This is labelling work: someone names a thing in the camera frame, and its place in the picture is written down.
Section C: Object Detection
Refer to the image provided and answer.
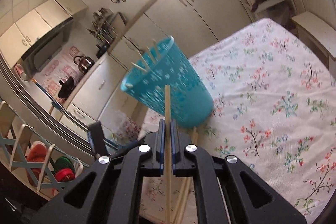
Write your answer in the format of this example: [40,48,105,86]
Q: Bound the mop handle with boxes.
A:
[31,79,69,114]

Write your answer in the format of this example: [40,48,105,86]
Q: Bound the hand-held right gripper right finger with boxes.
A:
[171,119,308,224]

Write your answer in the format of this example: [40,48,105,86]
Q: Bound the white stool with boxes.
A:
[291,11,336,69]

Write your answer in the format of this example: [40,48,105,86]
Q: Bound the black wok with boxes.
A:
[58,76,75,98]

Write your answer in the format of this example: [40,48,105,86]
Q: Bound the pink backsplash sticker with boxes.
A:
[42,46,82,98]

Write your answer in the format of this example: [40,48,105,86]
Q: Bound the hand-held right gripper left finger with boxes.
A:
[26,119,166,224]

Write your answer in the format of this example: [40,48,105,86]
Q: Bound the white shoe rack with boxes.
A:
[0,101,84,195]

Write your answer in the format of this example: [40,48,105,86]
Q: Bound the floral tablecloth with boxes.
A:
[136,18,336,224]

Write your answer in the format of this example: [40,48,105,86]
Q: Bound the bundle of wooden chopsticks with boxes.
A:
[126,39,198,224]

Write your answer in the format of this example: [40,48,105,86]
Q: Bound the steel kettle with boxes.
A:
[73,55,95,72]

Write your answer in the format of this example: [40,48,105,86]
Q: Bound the white base cabinet with doors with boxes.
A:
[108,0,256,67]

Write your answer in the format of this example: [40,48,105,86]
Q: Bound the trash bin with plastic liner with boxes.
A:
[113,109,142,146]

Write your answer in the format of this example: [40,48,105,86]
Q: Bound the white wall cabinets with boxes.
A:
[0,0,89,68]

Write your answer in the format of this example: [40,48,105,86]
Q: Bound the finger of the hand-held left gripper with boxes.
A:
[88,121,106,157]
[113,138,143,157]

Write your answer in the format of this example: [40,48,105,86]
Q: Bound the sliding door frame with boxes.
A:
[0,56,105,159]

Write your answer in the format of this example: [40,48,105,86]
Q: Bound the white base cabinet with wide drawers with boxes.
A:
[59,55,147,122]

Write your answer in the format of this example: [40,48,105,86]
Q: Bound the teal perforated plastic basket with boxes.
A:
[120,35,214,128]

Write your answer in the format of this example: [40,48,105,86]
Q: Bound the orange plush slippers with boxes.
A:
[26,143,51,164]

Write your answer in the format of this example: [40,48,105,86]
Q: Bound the red and green shoes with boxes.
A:
[52,156,76,182]

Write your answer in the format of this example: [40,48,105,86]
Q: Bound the single wooden chopstick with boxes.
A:
[164,84,172,224]

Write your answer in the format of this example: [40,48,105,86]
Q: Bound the wall utensil rack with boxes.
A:
[88,7,118,47]

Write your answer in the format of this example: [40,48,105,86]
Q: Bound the range hood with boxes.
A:
[20,17,74,71]

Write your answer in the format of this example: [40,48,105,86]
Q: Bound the cutting board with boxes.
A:
[113,12,129,38]

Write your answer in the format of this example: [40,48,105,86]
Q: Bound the black frying pan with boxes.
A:
[96,42,111,58]

